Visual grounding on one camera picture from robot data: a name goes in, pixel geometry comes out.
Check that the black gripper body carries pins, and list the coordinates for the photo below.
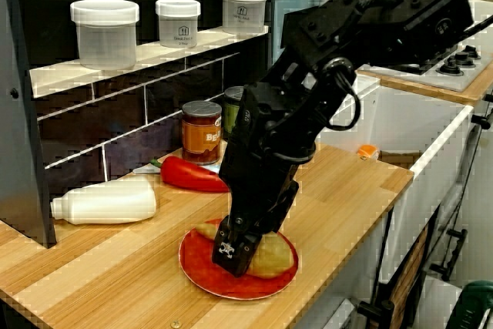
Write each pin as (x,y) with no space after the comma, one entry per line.
(258,190)

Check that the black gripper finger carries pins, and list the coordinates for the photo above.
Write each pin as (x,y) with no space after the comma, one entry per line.
(253,246)
(229,254)

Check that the yellow toy chicken drumstick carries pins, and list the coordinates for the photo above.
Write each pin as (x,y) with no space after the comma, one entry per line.
(273,257)

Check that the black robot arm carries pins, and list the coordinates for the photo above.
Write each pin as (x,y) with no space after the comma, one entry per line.
(385,9)

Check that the red plate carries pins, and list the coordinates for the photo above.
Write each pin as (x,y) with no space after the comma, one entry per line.
(215,279)

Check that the red toy pepper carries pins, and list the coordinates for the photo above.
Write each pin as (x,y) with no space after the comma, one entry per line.
(188,176)

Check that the brown toy beans can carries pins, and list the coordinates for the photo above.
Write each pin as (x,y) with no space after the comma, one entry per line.
(200,136)

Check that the green toy peas can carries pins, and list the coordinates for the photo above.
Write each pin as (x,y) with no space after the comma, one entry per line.
(232,113)

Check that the countertop screw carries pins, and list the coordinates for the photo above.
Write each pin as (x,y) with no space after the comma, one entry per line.
(176,322)

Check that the orange toy pot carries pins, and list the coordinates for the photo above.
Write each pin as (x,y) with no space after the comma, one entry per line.
(367,151)

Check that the white toy sink unit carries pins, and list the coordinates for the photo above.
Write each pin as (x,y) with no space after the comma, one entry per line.
(404,121)

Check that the beige hutch shelf board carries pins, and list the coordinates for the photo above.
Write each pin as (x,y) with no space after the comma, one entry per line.
(154,55)

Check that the clear jar white lid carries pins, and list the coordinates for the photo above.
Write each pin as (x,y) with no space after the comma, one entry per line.
(104,34)
(178,22)
(244,8)

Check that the dark grey hutch side panel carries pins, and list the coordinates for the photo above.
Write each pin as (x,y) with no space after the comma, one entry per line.
(272,5)
(19,113)

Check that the dark tiled backsplash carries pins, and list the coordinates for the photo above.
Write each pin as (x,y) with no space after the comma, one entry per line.
(77,132)

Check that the grey toy stove top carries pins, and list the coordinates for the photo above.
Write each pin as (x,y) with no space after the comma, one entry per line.
(423,74)

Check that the dark green tool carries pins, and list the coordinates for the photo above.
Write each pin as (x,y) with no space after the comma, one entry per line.
(473,306)

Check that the black stove knob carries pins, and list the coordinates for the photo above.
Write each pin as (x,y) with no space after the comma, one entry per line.
(472,51)
(451,68)
(463,58)

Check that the black cabinet knob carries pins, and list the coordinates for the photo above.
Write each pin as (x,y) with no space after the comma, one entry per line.
(481,121)

